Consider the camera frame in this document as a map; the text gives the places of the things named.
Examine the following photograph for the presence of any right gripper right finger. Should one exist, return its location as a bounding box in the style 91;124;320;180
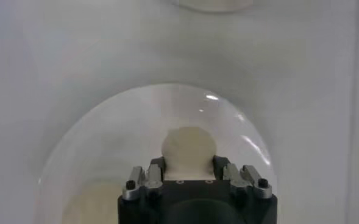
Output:
212;155;273;200

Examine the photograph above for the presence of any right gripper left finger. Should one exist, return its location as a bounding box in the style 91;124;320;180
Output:
121;156;167;201

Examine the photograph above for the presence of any white steamed baozi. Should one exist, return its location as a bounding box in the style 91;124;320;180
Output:
161;126;218;181

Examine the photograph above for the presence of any large white plate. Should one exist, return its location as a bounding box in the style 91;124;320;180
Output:
34;83;277;224

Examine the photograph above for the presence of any cream electric cooker base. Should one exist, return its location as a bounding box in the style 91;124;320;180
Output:
171;0;255;13

